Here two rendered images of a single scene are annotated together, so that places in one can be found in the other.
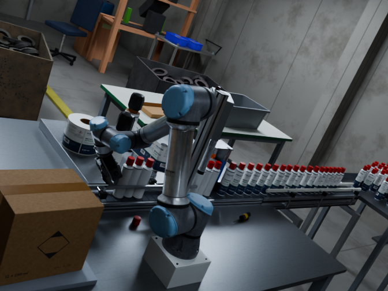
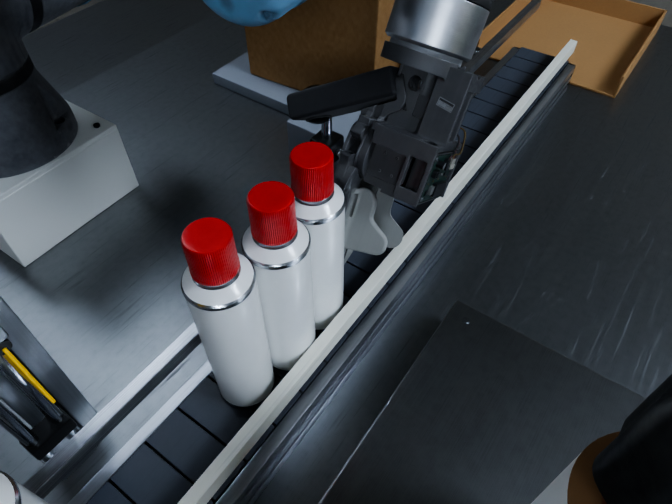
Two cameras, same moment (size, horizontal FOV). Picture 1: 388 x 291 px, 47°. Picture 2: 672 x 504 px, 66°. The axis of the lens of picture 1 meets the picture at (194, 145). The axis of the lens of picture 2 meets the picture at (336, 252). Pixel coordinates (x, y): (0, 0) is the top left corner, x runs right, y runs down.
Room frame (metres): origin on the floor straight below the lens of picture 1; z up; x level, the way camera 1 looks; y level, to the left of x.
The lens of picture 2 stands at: (2.11, 0.20, 1.33)
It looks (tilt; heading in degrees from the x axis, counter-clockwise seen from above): 49 degrees down; 170
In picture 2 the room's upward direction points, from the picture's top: straight up
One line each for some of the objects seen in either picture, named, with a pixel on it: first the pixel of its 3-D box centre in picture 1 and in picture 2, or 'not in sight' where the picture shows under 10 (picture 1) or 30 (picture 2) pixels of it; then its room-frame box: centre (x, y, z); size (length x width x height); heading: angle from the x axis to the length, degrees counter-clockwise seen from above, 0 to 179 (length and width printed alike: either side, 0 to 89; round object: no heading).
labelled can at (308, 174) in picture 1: (304, 179); not in sight; (2.80, -0.76, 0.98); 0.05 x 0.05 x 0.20
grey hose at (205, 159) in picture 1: (208, 153); not in sight; (1.98, -0.08, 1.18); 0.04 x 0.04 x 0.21
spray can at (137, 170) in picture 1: (133, 176); (281, 286); (1.85, 0.20, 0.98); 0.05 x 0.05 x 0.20
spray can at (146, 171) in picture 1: (143, 178); (230, 322); (1.88, 0.16, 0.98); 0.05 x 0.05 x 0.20
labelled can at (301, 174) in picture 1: (297, 179); not in sight; (2.74, -0.70, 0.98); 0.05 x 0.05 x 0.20
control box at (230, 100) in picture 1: (213, 113); not in sight; (1.95, -0.03, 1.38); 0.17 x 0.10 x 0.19; 10
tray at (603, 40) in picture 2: not in sight; (572, 31); (1.23, 0.81, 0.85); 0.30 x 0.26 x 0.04; 135
